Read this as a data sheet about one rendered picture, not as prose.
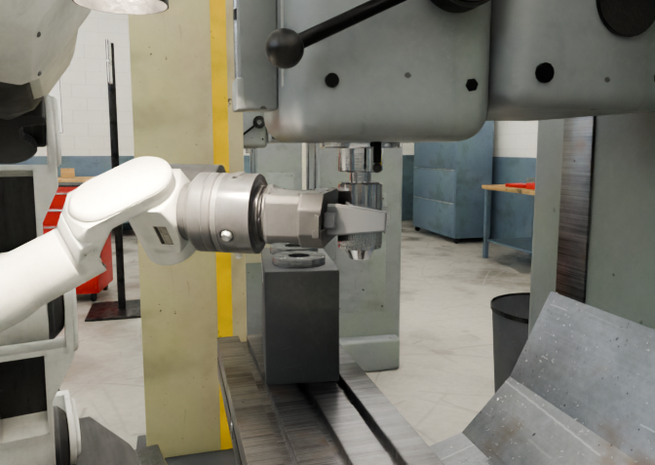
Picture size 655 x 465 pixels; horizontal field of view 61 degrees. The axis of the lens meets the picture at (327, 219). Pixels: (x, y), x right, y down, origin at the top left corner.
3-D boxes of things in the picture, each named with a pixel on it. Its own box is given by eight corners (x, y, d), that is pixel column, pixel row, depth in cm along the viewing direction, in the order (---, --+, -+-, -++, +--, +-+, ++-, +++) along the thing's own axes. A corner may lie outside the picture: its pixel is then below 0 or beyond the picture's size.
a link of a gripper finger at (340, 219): (386, 236, 57) (326, 234, 58) (387, 205, 56) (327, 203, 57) (385, 239, 55) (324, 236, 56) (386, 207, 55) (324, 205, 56)
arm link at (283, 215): (321, 175, 53) (201, 173, 55) (319, 275, 54) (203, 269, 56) (339, 171, 66) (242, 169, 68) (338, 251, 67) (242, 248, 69)
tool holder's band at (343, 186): (390, 190, 60) (390, 181, 59) (366, 193, 56) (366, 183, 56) (353, 188, 62) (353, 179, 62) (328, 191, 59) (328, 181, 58)
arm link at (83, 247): (179, 175, 58) (54, 239, 54) (202, 231, 65) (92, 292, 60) (155, 144, 62) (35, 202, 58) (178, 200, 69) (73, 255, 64)
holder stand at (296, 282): (265, 386, 90) (263, 263, 87) (261, 339, 111) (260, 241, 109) (339, 381, 91) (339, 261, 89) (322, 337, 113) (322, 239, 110)
